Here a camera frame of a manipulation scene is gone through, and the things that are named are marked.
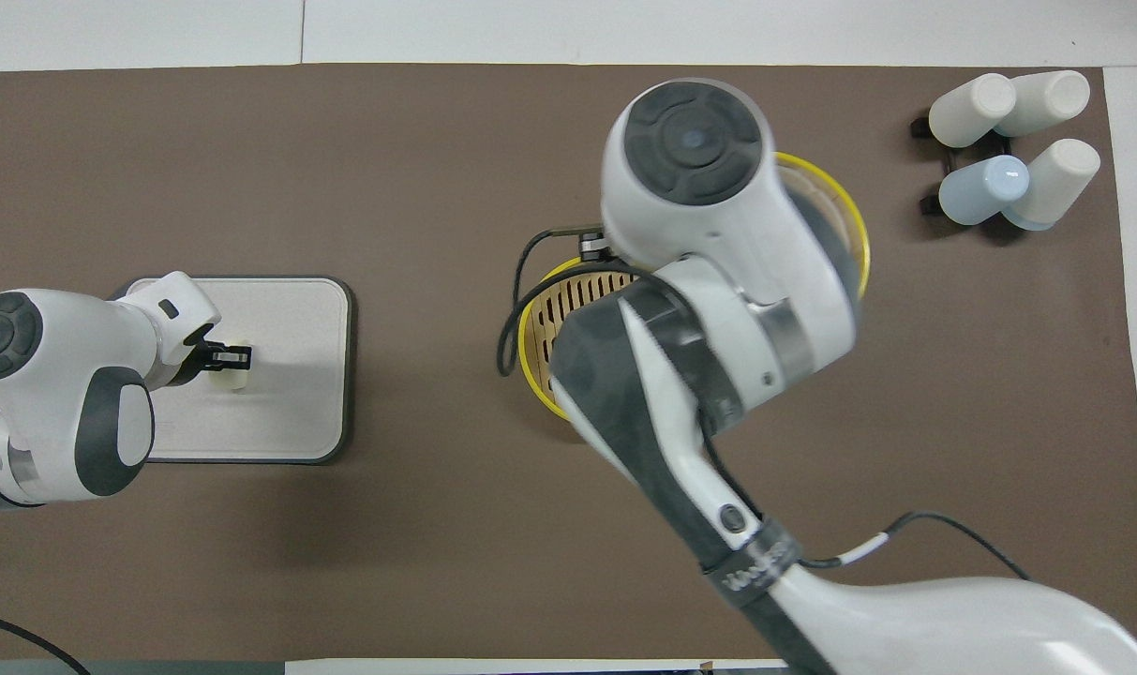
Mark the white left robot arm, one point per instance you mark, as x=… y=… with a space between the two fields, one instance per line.
x=62 y=375

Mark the white steamed bun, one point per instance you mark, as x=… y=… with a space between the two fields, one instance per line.
x=229 y=380

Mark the grey cutting board dark rim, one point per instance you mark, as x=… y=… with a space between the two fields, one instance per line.
x=296 y=394

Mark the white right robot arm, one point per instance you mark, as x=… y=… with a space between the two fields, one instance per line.
x=718 y=234

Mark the light blue plastic cup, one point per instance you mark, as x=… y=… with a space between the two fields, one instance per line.
x=980 y=192

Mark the brown table mat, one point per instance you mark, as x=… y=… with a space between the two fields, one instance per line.
x=437 y=562

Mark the yellow steamer basket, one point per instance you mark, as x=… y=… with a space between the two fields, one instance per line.
x=568 y=300

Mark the white plastic cup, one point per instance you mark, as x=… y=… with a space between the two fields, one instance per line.
x=1060 y=178
x=1051 y=98
x=971 y=108

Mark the black cup rack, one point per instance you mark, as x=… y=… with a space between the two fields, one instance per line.
x=924 y=204

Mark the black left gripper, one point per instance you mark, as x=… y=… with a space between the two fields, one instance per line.
x=193 y=361

